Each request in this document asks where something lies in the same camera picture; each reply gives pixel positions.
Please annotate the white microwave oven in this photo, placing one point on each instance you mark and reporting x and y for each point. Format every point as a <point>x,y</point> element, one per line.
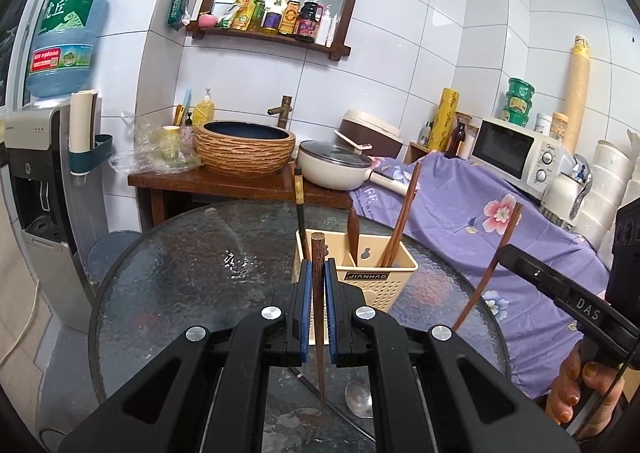
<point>505,148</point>

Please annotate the small dark pump bottle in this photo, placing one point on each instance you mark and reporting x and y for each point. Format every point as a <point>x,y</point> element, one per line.
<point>189,128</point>

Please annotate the yellow lid jar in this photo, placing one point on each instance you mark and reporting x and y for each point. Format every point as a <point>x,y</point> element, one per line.
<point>559,127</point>

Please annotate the cream rice spoon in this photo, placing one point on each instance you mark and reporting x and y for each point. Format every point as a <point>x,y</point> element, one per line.
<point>350,139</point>

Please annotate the reddish wooden chopstick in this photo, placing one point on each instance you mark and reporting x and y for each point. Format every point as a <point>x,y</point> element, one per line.
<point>397,228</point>
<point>482,283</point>
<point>407,213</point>

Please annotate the woven pattern wash basin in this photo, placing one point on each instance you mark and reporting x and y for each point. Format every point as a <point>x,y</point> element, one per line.
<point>245,155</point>

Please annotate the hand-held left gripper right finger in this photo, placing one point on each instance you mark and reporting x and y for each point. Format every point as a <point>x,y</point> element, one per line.
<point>332,313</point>

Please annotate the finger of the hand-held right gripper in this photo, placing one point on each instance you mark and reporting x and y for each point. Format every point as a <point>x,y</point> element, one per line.
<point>525,267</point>

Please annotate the person's right hand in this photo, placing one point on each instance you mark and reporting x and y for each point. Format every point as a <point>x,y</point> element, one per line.
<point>565,383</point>

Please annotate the water dispenser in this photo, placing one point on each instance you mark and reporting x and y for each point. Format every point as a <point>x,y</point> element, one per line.
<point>35,193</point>

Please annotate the yellow soap bottle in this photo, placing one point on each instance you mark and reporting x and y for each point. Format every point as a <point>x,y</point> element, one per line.
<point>204,113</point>

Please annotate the cream frying pan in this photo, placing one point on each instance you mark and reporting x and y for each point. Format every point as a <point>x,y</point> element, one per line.
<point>330,173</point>

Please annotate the cream plastic utensil holder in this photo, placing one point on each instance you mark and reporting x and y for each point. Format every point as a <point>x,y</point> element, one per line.
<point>385,288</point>

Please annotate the metal spoon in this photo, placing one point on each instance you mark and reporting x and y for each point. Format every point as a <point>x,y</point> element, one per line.
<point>357,398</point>

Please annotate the dark brown wooden chopstick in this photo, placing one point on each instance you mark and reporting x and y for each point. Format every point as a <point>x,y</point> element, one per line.
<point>318,293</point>

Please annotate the white electric kettle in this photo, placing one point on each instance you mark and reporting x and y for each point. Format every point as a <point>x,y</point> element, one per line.
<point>562,198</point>

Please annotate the grey plastic bin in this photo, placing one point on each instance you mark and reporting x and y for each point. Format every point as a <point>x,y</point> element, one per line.
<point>112,253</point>

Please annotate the yellow oil bottle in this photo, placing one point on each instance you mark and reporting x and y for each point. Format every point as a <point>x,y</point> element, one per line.
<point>244,13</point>

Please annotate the green hanging packet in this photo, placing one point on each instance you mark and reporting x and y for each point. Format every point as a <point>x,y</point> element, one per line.
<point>177,5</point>

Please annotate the yellow green cup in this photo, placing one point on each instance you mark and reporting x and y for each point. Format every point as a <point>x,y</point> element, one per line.
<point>170,140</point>

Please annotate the green glass bottle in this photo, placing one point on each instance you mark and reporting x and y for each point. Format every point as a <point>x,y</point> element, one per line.
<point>259,8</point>

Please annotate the wooden counter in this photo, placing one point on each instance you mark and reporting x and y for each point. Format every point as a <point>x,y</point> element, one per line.
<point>210,183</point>

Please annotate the dark soy sauce bottle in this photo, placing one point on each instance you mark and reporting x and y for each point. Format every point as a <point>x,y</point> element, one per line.
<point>307,20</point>

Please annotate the black chopstick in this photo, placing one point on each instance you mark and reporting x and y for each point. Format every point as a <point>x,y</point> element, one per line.
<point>300,213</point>
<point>350,419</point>

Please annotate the small wooden box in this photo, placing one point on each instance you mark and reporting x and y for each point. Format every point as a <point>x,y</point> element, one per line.
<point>415,153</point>

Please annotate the brown and cream rice cooker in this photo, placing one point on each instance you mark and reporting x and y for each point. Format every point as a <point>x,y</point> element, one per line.
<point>372,130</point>

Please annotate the brown glass bottle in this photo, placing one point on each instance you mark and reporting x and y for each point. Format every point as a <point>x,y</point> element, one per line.
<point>456,138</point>

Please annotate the white squeeze bottle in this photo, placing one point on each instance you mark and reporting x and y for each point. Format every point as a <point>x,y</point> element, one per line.
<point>327,28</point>

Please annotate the teal cup holder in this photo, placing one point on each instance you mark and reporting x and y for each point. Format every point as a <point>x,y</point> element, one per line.
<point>100,153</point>

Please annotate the clear plastic bag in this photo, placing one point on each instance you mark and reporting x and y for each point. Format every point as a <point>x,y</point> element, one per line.
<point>135,158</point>

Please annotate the purple floral cloth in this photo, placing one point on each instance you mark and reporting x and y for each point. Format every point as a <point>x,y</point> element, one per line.
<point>465,238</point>

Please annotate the white jar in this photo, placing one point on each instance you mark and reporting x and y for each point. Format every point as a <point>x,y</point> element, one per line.
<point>542,123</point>

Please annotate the blue toothbrush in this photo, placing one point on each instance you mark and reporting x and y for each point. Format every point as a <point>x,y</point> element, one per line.
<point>186,103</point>

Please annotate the stack of white foam bowls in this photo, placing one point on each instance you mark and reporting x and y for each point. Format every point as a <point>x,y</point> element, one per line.
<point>607,173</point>

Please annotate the purple label bottle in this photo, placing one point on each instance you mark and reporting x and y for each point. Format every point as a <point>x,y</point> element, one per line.
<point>273,18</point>

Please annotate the yellow wrap roll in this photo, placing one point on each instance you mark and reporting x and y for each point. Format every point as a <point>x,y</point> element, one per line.
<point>444,118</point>

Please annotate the small clear bottle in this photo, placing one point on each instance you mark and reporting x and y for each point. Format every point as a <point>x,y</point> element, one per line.
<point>425,134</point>

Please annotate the pink round container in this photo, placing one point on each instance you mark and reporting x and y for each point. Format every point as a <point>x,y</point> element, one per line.
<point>207,19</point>

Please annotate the cream paper cup tube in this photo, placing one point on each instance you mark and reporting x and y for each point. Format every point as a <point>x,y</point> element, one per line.
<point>80,123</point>

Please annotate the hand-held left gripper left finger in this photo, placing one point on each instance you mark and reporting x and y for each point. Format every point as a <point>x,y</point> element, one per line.
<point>305,313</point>

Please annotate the blue water bottle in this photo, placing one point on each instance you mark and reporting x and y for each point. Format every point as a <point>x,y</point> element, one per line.
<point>65,33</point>

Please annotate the tall cream paper roll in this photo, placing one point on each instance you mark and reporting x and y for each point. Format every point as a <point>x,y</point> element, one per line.
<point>577,93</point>

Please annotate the stack of green bowls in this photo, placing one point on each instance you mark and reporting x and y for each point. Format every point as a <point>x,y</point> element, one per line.
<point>519,103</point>

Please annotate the brass faucet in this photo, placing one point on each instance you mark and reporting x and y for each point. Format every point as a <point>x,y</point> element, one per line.
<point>285,110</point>

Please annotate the brown sauce bottle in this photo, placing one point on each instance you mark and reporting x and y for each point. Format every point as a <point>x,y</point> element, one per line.
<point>289,18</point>

